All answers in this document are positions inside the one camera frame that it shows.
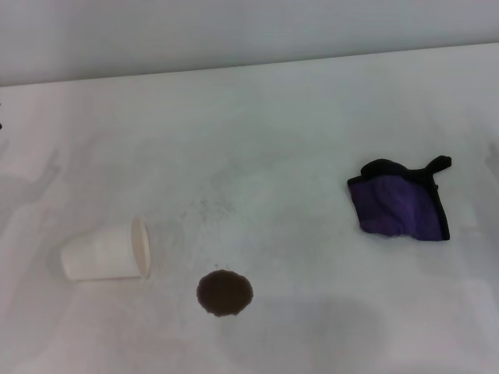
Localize purple rag with black trim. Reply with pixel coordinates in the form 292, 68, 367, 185
346, 154, 453, 242

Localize white paper cup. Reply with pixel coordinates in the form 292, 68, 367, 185
60, 216, 151, 282

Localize black water stain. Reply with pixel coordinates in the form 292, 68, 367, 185
196, 269, 254, 318

